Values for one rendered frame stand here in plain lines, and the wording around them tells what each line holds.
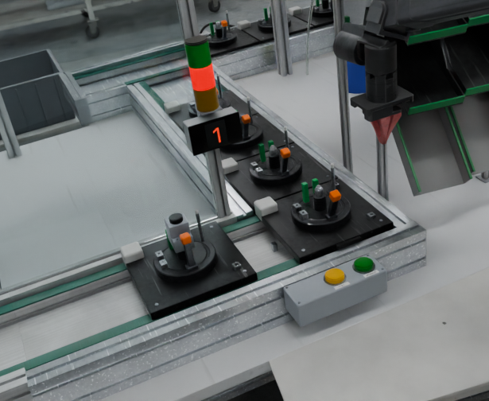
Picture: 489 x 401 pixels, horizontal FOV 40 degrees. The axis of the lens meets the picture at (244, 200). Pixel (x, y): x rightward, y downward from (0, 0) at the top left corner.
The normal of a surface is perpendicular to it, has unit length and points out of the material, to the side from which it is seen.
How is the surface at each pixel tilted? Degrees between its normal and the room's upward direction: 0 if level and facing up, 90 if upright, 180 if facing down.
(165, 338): 90
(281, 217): 0
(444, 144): 45
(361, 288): 90
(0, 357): 0
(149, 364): 90
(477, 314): 0
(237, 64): 90
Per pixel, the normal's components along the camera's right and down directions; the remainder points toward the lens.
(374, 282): 0.40, 0.44
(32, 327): -0.14, -0.84
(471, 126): 0.07, -0.25
